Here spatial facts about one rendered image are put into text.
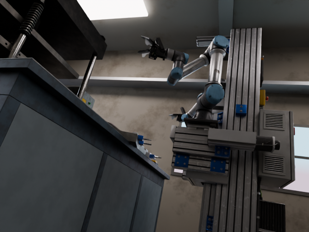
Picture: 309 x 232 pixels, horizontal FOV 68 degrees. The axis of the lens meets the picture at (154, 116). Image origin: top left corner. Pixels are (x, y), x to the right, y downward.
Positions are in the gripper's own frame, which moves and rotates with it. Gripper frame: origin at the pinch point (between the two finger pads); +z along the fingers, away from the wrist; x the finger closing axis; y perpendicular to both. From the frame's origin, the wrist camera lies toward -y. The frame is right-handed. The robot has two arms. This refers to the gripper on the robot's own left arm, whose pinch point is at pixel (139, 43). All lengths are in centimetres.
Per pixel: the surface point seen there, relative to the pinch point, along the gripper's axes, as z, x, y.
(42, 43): 78, 38, -9
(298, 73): -255, 131, -167
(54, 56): 71, 52, -11
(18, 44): 81, 19, 14
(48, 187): 17, -17, 106
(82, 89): 45, 82, -4
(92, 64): 45, 78, -34
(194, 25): -73, 142, -225
